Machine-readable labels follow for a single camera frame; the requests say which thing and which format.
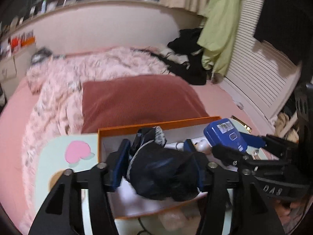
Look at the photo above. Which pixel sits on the green hanging jacket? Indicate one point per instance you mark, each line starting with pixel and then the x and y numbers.
pixel 219 33

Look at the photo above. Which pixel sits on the beige furry plush toy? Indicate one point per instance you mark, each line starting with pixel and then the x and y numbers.
pixel 200 146

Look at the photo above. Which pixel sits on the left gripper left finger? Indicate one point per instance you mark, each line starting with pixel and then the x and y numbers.
pixel 61 212

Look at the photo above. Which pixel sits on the white bedside drawer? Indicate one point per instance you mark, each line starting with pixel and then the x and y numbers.
pixel 14 69

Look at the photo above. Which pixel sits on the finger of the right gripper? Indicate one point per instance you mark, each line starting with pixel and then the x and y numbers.
pixel 253 141
pixel 227 155

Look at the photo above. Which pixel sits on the black hanging garment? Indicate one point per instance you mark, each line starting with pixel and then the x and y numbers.
pixel 287 26

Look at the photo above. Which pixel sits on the black clothes pile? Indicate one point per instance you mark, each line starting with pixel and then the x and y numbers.
pixel 183 57

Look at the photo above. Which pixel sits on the small orange box on shelf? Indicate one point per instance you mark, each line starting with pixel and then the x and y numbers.
pixel 28 41

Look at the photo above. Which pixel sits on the dark red pillow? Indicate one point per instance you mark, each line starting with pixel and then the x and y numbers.
pixel 138 100

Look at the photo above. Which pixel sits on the grey bag on bed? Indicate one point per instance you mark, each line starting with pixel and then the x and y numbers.
pixel 41 55

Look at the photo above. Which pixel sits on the orange cardboard box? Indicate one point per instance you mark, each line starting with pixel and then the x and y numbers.
pixel 125 202

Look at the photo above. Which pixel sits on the pink floral blanket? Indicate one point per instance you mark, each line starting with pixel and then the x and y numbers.
pixel 58 111

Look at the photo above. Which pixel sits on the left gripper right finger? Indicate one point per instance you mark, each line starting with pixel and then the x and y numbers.
pixel 252 212

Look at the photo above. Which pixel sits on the black lace garment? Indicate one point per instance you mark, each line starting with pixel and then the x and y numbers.
pixel 158 173

